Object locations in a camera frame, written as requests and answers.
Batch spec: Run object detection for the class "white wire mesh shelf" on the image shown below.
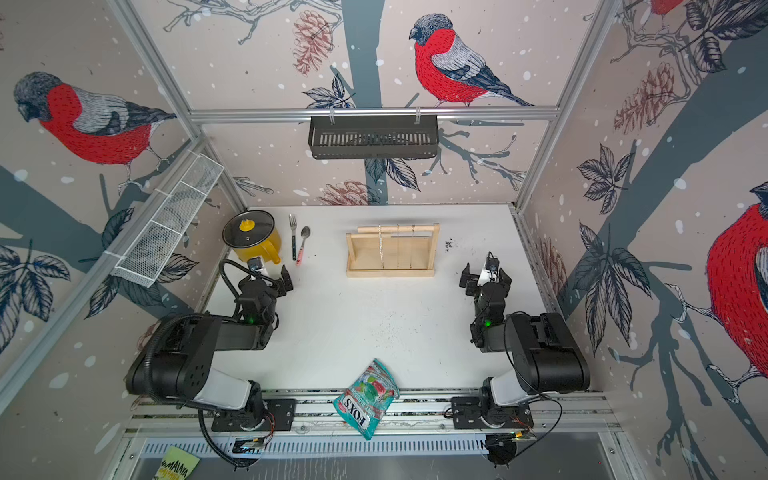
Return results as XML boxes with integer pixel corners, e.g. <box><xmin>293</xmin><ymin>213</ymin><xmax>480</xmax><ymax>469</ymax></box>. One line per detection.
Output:
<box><xmin>112</xmin><ymin>153</ymin><xmax>224</xmax><ymax>288</ymax></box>

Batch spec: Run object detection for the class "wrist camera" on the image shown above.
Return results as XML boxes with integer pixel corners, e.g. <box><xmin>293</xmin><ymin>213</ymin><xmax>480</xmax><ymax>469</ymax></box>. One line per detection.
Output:
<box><xmin>477</xmin><ymin>252</ymin><xmax>500</xmax><ymax>287</ymax></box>
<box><xmin>247</xmin><ymin>256</ymin><xmax>268</xmax><ymax>278</ymax></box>

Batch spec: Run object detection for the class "wooden jewelry display stand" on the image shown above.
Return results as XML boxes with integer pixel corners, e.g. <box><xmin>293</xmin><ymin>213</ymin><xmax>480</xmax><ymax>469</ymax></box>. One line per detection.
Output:
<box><xmin>346</xmin><ymin>223</ymin><xmax>440</xmax><ymax>278</ymax></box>

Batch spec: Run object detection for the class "spoon with pink handle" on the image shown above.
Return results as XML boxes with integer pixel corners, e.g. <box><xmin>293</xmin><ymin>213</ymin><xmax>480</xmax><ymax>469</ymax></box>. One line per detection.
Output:
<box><xmin>295</xmin><ymin>226</ymin><xmax>311</xmax><ymax>266</ymax></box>

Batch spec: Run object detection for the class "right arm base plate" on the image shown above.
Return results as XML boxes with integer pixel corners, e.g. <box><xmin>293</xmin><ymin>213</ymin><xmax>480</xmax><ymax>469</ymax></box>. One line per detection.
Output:
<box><xmin>443</xmin><ymin>396</ymin><xmax>534</xmax><ymax>430</ymax></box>

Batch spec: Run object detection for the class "black hanging wire basket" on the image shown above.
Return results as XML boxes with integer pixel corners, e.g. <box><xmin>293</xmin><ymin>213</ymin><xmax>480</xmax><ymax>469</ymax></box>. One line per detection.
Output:
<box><xmin>308</xmin><ymin>115</ymin><xmax>439</xmax><ymax>160</ymax></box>

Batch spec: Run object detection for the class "yellow green paper packet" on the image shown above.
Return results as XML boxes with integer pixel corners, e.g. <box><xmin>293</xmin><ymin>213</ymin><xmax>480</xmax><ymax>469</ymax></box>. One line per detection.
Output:
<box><xmin>153</xmin><ymin>446</ymin><xmax>200</xmax><ymax>480</ymax></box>

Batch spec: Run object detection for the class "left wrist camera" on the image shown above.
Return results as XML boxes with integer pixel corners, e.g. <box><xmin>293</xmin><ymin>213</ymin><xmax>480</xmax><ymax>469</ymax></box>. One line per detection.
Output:
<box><xmin>247</xmin><ymin>256</ymin><xmax>268</xmax><ymax>278</ymax></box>

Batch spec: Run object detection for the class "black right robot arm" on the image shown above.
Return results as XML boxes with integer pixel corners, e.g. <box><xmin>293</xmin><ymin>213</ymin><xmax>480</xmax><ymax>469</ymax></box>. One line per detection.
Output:
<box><xmin>449</xmin><ymin>256</ymin><xmax>590</xmax><ymax>431</ymax></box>

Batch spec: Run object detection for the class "yellow pot with glass lid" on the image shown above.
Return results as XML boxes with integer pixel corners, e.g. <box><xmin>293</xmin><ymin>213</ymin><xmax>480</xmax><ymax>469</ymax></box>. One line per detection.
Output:
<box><xmin>222</xmin><ymin>210</ymin><xmax>282</xmax><ymax>265</ymax></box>

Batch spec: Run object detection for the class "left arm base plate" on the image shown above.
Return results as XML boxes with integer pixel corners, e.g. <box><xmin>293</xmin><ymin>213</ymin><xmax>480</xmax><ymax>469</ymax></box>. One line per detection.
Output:
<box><xmin>211</xmin><ymin>398</ymin><xmax>297</xmax><ymax>433</ymax></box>

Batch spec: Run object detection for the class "green Foxs candy bag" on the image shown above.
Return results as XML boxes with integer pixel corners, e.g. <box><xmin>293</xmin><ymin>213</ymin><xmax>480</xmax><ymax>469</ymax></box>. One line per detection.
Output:
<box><xmin>333</xmin><ymin>359</ymin><xmax>400</xmax><ymax>440</ymax></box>

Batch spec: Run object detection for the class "fork with green handle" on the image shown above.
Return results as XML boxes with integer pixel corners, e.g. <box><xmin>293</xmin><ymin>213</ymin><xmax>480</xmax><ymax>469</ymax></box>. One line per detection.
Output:
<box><xmin>289</xmin><ymin>213</ymin><xmax>298</xmax><ymax>261</ymax></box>

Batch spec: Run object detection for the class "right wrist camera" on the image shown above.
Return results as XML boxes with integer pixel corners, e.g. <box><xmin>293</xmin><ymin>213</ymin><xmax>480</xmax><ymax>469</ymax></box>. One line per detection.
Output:
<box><xmin>477</xmin><ymin>252</ymin><xmax>500</xmax><ymax>287</ymax></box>

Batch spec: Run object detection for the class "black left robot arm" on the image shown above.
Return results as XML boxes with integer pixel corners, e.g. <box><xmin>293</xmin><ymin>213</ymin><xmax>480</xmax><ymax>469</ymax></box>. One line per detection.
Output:
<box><xmin>125</xmin><ymin>258</ymin><xmax>296</xmax><ymax>433</ymax></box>

